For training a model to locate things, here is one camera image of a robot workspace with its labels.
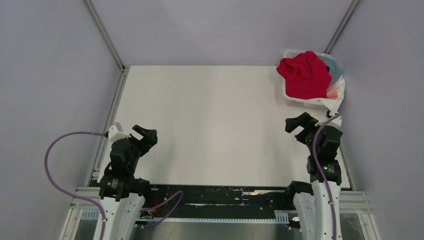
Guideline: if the salmon pink t-shirt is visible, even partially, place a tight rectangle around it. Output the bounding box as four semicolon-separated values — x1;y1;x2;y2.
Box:
326;84;339;100

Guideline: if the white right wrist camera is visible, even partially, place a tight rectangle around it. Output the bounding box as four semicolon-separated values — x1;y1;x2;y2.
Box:
316;114;342;129

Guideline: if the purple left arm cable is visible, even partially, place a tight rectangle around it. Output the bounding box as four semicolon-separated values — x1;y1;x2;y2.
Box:
44;131;184;240

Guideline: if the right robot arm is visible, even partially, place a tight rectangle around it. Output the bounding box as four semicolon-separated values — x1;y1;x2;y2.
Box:
284;112;343;240

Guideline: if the white plastic laundry basket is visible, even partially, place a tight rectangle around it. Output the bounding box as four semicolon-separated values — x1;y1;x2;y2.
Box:
282;49;327;110

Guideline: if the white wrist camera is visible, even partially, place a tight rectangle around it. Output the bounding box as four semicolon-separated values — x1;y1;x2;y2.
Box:
316;114;342;129
105;122;130;143

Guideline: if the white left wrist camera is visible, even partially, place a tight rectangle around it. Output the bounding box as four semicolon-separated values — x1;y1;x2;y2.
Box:
105;122;130;143

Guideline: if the teal t-shirt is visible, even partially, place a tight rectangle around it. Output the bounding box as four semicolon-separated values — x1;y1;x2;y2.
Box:
317;55;344;86

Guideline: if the white t-shirt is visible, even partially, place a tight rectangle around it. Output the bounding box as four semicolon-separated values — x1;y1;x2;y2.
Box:
319;75;346;119

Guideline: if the aluminium frame rail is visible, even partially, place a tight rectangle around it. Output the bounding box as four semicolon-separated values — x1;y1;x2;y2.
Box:
59;190;380;240

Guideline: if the white slotted cable duct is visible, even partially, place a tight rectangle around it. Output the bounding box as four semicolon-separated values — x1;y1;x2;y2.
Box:
80;210;291;225

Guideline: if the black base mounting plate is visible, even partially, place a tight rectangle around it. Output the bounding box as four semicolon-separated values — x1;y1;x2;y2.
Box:
88;180;319;221

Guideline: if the red t-shirt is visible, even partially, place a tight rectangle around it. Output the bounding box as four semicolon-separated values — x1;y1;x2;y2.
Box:
276;51;332;100

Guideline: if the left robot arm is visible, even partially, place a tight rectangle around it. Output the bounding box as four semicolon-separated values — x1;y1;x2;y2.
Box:
93;124;158;240

